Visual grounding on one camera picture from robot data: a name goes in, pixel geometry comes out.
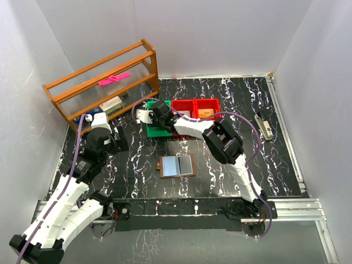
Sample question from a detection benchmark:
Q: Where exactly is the red plastic bin middle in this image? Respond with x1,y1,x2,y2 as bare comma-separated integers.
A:
172,99,199,137

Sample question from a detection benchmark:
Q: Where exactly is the grey metal stapler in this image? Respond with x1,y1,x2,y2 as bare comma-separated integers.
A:
254,111,273,141

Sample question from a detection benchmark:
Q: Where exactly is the wooden shelf rack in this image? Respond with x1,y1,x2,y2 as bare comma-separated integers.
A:
43,39,160,134

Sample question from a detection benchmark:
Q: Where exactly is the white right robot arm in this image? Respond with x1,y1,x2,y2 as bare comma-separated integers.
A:
146,101,267,218

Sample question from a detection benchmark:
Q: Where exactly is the brown leather card holder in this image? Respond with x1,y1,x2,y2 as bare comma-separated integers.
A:
156,155,196,179

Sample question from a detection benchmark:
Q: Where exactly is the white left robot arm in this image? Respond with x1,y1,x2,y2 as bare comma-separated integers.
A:
9,126,129,263

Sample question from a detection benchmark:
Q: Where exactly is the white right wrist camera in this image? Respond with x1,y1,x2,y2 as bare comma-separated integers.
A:
136,109,154,124

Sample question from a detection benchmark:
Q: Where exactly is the red plastic bin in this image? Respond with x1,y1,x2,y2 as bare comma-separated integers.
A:
172,99,199,137
195,98,221,119

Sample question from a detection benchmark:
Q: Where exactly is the green plastic bin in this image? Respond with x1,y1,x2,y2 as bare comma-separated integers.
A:
146,100,173,138

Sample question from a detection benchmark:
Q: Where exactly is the white card in bin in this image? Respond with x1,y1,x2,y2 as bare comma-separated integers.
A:
179,111,191,117

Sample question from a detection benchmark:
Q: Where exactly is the pink plastic clip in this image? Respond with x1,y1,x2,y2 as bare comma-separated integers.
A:
98,72,130,87

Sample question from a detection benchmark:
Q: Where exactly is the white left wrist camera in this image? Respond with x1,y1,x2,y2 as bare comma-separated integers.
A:
85,112,112,132

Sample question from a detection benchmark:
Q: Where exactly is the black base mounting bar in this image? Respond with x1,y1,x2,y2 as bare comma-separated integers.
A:
112,197,278,235

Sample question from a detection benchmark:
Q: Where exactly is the white red small box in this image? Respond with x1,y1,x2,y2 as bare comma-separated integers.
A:
100,96,123,114

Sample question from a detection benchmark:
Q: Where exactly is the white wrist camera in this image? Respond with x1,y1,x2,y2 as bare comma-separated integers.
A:
136,109,154,124
85,112,112,132

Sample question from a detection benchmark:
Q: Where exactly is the red plastic bin right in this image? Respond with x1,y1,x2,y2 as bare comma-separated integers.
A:
195,98,221,119

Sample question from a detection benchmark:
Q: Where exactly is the dark card in holder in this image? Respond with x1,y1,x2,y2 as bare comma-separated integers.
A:
178,155,193,175

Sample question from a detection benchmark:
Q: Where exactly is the blue stapler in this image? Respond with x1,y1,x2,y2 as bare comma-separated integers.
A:
73,109,96,124

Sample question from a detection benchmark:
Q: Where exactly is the gold card with magnetic stripe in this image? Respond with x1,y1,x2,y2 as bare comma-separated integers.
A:
198,108,214,119

